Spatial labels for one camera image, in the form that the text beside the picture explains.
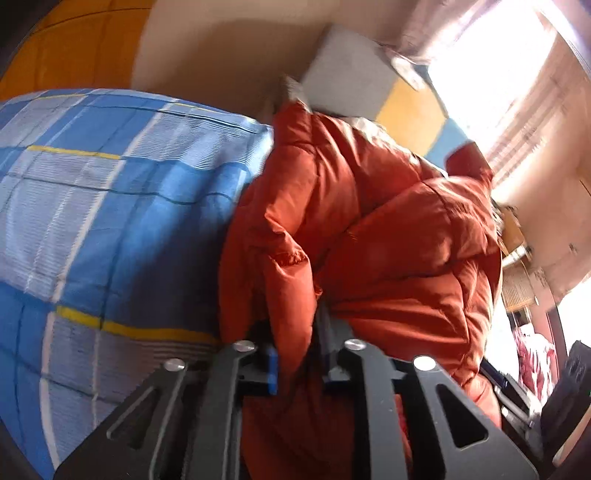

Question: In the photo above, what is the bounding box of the red and white patterned cloth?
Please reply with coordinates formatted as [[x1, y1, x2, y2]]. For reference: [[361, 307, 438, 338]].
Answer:
[[514, 324, 558, 403]]

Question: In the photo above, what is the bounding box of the wooden chair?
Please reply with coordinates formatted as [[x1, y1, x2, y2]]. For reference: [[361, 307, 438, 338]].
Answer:
[[493, 203, 528, 256]]

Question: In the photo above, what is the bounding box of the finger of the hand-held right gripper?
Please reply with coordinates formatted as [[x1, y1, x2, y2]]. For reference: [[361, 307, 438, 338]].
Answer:
[[480, 359, 543, 430]]

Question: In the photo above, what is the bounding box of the striped curtain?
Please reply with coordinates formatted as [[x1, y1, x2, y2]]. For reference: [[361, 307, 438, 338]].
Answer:
[[478, 25, 591, 188]]

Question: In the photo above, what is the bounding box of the beige cloth on headboard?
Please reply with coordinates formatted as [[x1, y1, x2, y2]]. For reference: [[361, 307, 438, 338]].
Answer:
[[378, 41, 431, 92]]

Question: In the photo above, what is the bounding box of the orange down jacket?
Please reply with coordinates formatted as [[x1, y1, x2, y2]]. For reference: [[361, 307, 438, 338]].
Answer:
[[218, 100, 505, 480]]

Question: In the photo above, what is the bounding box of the blue plaid bed sheet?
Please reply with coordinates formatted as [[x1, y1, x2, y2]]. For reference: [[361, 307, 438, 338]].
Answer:
[[0, 88, 275, 480]]

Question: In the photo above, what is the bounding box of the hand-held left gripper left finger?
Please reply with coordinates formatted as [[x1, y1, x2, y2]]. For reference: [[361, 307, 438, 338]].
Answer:
[[53, 320, 280, 480]]

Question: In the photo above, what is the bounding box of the grey quilted blanket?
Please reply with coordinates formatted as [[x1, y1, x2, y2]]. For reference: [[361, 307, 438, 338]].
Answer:
[[276, 75, 315, 112]]

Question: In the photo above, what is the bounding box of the grey yellow blue headboard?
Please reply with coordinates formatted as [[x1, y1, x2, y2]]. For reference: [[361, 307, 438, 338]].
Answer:
[[299, 24, 468, 158]]

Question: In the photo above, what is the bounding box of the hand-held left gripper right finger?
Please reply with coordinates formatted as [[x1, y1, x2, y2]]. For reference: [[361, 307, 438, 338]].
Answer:
[[315, 304, 539, 480]]

